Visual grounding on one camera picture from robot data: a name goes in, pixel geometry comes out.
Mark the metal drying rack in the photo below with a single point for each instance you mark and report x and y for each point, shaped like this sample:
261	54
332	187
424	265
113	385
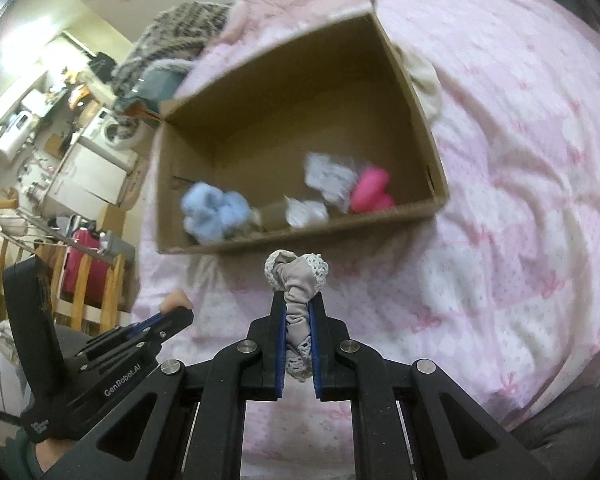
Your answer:
40	237

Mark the pink soft toy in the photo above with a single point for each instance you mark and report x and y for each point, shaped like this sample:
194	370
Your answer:
372	190

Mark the grey patterned knit blanket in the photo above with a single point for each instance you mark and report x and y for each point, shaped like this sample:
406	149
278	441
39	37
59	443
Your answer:
180	35

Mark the clear plastic clip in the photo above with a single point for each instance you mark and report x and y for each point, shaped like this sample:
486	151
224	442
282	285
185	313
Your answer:
306	213

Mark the blue fluffy scrunchie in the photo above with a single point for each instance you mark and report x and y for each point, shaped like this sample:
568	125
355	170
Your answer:
215	212

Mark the brown cardboard box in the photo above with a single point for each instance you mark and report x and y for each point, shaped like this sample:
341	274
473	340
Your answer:
280	110

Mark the red suitcase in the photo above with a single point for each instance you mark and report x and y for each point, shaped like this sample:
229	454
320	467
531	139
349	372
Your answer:
82	265

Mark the person's left forearm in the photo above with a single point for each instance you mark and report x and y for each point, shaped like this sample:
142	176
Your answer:
10	462

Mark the pink bow print duvet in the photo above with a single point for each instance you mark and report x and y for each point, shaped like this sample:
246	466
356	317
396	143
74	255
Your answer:
505	160

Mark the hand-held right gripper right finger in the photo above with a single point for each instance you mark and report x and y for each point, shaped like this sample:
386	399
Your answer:
318	355

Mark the wooden rack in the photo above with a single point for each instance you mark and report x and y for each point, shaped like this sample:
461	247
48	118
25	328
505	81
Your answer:
82	305

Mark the white washing machine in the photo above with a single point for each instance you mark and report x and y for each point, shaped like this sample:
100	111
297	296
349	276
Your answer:
111	132

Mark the cream cloth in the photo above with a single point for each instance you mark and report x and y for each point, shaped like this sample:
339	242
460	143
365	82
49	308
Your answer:
425	85

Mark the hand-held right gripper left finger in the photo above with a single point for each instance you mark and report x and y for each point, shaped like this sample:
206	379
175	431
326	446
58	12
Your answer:
280	355

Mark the white rabbit plush sock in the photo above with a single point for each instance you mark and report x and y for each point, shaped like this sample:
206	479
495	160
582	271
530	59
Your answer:
330	177

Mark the grey lace trim scrunchie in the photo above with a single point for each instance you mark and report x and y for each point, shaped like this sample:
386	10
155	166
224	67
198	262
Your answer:
300	280

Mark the grey box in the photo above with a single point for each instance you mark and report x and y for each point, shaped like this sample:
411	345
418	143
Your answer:
117	246

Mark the white floor cabinet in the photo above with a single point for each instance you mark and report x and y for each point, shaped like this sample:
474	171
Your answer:
87	175

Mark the black hanging garment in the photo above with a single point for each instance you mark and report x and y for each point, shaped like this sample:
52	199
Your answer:
101	64

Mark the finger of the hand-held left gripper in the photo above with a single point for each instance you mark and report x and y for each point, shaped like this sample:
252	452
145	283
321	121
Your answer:
177	321
147	324

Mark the person's right leg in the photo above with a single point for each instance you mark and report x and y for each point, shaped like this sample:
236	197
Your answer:
570	440

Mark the teal padded bed board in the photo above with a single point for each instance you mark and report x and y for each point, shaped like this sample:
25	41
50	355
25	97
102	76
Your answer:
155	87

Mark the white kitchen appliance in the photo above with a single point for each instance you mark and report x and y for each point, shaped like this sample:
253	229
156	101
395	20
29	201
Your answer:
15	132

